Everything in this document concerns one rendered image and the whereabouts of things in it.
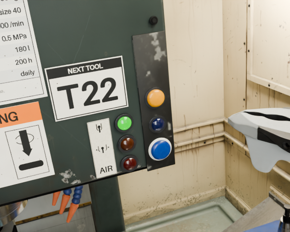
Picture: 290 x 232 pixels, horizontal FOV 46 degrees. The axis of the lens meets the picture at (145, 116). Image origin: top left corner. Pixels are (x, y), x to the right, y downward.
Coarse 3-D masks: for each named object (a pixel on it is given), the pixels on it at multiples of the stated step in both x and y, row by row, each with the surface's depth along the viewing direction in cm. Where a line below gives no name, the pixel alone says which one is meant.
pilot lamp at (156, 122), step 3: (156, 120) 49; (159, 120) 49; (162, 120) 49; (153, 123) 49; (156, 123) 49; (159, 123) 49; (162, 123) 49; (153, 126) 49; (156, 126) 49; (159, 126) 49; (162, 126) 49; (153, 129) 49; (156, 129) 49; (159, 129) 49
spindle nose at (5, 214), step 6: (12, 204) 62; (18, 204) 64; (24, 204) 66; (0, 210) 60; (6, 210) 61; (12, 210) 62; (18, 210) 64; (0, 216) 61; (6, 216) 62; (12, 216) 63; (0, 222) 61; (6, 222) 62
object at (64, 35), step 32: (32, 0) 39; (64, 0) 40; (96, 0) 41; (128, 0) 42; (160, 0) 44; (64, 32) 41; (96, 32) 42; (128, 32) 44; (64, 64) 43; (128, 64) 45; (128, 96) 47; (64, 128) 45; (64, 160) 47; (0, 192) 45; (32, 192) 47
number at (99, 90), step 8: (112, 72) 45; (80, 80) 44; (88, 80) 44; (96, 80) 44; (104, 80) 45; (112, 80) 45; (80, 88) 44; (88, 88) 44; (96, 88) 45; (104, 88) 45; (112, 88) 45; (120, 88) 46; (88, 96) 45; (96, 96) 45; (104, 96) 45; (112, 96) 46; (120, 96) 46; (88, 104) 45; (96, 104) 45; (104, 104) 46; (112, 104) 46
